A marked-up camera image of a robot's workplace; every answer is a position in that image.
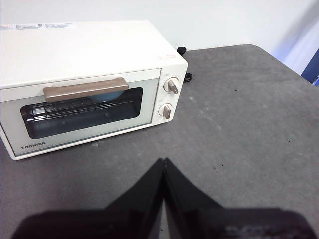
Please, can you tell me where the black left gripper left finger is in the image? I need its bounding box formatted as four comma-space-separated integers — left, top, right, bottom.
11, 158, 165, 239

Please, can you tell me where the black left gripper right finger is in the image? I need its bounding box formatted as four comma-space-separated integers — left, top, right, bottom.
163, 158, 316, 239

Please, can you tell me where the glass oven door with handle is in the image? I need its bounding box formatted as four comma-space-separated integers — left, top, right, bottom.
0, 68, 162, 159

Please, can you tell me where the blue ribbed bowl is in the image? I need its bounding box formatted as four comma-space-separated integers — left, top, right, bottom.
89, 89, 124, 103

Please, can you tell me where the beige round oven knob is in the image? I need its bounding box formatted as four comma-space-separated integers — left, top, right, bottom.
163, 77, 180, 95
157, 102, 173, 120

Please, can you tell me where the cream Toshiba toaster oven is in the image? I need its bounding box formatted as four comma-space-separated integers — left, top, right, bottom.
0, 20, 189, 161

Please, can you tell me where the blue upright board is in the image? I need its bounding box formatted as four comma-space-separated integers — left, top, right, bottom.
300, 47, 319, 87

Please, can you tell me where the metal wire oven rack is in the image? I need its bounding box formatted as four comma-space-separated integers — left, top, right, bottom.
21, 98, 133, 122

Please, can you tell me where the black power cable with plug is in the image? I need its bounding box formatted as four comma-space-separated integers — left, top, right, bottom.
177, 46, 194, 83

